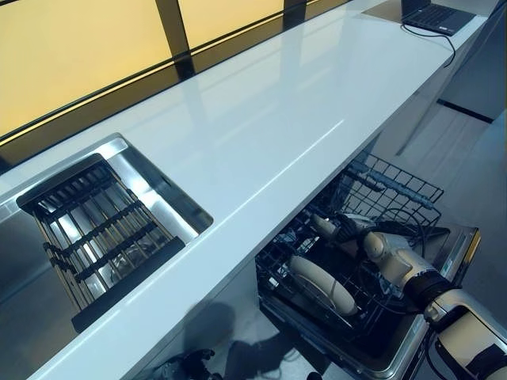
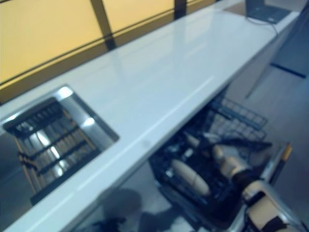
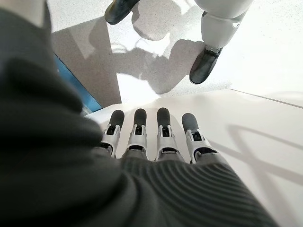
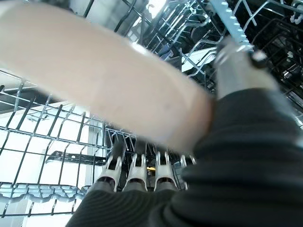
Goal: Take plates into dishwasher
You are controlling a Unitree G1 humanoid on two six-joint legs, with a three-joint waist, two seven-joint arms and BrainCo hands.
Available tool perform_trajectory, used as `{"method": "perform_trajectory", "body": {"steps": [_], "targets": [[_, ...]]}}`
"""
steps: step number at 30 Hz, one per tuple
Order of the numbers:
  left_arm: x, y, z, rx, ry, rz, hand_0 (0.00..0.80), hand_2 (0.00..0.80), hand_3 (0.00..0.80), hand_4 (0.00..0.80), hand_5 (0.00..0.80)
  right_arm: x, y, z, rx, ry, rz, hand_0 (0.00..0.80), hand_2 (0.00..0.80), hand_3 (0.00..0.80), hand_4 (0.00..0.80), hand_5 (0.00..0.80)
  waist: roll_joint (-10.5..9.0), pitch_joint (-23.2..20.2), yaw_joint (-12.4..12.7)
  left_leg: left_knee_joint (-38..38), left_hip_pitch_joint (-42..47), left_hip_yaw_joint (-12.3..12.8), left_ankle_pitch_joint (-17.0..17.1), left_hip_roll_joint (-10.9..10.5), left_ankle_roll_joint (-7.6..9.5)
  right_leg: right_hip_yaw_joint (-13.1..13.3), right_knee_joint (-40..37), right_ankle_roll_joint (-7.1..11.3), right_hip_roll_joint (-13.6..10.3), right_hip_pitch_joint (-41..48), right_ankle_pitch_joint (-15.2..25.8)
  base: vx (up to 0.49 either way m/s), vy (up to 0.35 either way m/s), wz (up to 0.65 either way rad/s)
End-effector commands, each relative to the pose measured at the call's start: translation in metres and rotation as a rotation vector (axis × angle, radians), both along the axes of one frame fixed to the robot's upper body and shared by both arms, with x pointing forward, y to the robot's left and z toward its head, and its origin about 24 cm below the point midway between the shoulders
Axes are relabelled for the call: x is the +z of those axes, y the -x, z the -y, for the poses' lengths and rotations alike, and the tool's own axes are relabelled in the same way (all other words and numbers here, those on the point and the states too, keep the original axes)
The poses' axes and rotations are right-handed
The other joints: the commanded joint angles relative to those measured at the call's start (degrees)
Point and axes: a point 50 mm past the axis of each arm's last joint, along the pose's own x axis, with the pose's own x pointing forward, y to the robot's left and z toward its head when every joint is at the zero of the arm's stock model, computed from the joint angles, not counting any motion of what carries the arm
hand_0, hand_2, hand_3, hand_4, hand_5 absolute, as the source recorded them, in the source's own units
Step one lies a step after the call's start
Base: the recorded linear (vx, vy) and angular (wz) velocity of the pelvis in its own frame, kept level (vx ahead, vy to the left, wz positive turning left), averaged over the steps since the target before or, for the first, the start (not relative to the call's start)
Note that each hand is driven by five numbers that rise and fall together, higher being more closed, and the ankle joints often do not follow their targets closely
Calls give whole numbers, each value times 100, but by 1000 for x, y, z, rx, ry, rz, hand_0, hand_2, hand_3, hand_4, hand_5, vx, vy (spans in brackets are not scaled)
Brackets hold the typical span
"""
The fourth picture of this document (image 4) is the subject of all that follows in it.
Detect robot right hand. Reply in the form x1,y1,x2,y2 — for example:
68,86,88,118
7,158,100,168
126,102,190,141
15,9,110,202
65,35,303,227

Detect cream plate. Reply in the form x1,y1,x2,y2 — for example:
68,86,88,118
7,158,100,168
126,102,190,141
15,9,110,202
0,2,214,152

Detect large wire dishwasher rack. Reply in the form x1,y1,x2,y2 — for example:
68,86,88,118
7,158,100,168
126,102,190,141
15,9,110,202
0,0,303,217

